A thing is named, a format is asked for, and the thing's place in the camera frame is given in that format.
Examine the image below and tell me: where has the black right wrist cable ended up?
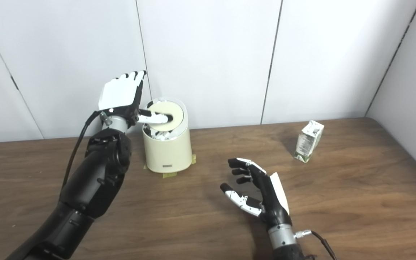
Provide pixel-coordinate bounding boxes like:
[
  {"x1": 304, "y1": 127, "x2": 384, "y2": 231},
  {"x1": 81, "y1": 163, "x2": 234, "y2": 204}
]
[{"x1": 294, "y1": 230, "x2": 337, "y2": 260}]

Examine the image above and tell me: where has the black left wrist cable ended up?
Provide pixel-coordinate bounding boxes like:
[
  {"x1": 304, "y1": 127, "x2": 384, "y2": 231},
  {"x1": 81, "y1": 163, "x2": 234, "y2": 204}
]
[{"x1": 61, "y1": 110, "x2": 102, "y2": 192}]

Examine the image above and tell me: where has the cream-colored bin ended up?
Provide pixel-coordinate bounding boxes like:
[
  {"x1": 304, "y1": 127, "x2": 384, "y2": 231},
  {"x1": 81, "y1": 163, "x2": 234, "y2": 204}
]
[{"x1": 142, "y1": 97, "x2": 193, "y2": 173}]

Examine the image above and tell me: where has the white and green milk carton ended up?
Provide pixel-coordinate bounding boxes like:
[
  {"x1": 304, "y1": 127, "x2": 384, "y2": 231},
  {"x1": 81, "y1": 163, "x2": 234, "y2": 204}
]
[{"x1": 294, "y1": 120, "x2": 325, "y2": 163}]

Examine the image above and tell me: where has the white and black right hand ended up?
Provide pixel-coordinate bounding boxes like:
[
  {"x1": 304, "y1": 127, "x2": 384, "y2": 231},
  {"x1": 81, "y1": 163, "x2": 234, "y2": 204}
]
[{"x1": 220, "y1": 158, "x2": 291, "y2": 228}]

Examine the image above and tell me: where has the round cream bin lid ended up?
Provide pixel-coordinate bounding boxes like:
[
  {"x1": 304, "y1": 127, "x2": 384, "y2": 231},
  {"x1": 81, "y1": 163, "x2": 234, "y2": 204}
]
[{"x1": 147, "y1": 101, "x2": 184, "y2": 131}]

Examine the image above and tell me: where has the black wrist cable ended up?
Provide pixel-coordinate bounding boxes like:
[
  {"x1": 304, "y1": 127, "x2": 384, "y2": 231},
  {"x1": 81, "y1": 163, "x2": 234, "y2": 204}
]
[
  {"x1": 61, "y1": 110, "x2": 102, "y2": 192},
  {"x1": 294, "y1": 230, "x2": 337, "y2": 260}
]

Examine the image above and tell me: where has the white and black left hand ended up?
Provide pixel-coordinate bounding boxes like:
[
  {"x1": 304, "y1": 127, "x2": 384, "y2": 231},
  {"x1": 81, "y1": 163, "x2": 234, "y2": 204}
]
[{"x1": 98, "y1": 70, "x2": 174, "y2": 127}]

